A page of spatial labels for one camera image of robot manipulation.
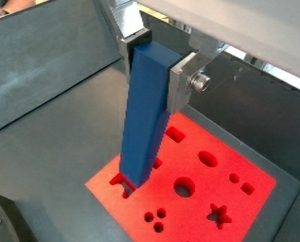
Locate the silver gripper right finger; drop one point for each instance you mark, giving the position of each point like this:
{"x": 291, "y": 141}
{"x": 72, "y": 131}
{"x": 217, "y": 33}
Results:
{"x": 187, "y": 73}

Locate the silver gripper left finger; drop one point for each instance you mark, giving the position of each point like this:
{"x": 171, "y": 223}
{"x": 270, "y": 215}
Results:
{"x": 126, "y": 26}

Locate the blue rectangular block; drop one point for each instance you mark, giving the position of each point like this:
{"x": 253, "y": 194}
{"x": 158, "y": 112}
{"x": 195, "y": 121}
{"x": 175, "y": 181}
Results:
{"x": 146, "y": 115}

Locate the red shape sorter board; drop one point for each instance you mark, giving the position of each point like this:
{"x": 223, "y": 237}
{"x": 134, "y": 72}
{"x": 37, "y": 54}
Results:
{"x": 203, "y": 196}

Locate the black device corner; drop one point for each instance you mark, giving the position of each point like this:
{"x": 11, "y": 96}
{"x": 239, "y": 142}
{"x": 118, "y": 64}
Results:
{"x": 14, "y": 227}

